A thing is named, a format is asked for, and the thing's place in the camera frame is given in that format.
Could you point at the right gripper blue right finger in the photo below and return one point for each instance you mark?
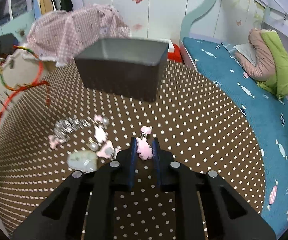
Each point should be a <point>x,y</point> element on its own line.
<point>176,177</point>

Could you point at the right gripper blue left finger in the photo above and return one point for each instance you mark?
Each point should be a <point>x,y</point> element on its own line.
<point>116,176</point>

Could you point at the pale jade pendant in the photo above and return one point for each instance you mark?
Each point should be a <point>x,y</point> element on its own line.
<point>85,161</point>

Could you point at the wardrobe shelf unit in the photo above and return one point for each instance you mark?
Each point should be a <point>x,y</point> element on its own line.
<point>16,17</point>

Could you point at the cardboard box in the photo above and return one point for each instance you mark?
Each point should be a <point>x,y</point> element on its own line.
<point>49,65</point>

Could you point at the pink checkered cloth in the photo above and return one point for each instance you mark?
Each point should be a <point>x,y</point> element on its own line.
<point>59,36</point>

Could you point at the brown polka dot tablecloth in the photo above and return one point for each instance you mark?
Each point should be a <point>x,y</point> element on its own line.
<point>192,117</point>

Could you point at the dark metal tin box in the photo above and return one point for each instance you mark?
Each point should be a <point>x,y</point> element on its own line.
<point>129,67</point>

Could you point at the teal bed mattress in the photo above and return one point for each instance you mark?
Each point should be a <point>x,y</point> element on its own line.
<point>266,185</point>

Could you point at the red upholstered bench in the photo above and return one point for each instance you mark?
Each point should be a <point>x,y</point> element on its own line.
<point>176,54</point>

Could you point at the pink and green folded quilt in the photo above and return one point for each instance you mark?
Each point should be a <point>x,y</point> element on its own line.
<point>265,60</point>

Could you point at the teal bed headboard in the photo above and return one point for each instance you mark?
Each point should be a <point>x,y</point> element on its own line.
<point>197,13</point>

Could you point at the silver bead bracelet cluster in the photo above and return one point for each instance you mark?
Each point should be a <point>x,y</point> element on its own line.
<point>63,128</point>

